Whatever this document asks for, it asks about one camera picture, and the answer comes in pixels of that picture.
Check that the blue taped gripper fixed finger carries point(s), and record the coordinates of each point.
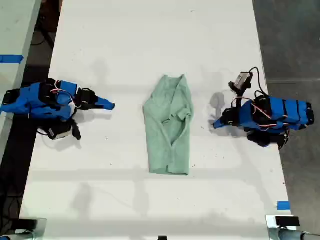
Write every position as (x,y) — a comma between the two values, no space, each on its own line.
(105,102)
(221,121)

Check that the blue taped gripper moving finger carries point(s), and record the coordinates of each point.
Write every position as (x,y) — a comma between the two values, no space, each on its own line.
(223,126)
(106,107)

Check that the pale green T-shirt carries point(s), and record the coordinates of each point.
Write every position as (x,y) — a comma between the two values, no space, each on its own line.
(168,125)

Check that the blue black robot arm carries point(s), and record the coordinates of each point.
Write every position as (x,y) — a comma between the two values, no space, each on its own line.
(30,98)
(277,112)

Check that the long blue tape strip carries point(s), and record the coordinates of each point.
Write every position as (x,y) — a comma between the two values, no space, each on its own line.
(11,58)

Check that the pale side table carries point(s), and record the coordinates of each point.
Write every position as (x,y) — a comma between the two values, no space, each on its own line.
(15,30)

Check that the short blue tape strip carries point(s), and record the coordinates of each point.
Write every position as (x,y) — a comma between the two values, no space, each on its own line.
(283,205)

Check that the small black box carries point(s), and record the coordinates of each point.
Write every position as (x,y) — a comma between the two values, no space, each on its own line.
(26,223)
(287,221)

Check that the small black clip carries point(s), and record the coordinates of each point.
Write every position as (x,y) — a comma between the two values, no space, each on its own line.
(162,237)

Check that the grey tube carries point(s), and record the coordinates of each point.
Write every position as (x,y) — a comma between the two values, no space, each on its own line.
(297,235)
(15,236)

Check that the black camera stalk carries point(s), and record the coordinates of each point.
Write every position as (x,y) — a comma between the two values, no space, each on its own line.
(75,130)
(236,88)

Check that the black camera box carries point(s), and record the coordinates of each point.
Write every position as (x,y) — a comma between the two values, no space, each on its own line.
(243,79)
(58,131)

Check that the metal table bracket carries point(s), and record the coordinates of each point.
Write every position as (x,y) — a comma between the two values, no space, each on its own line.
(42,226)
(271,228)

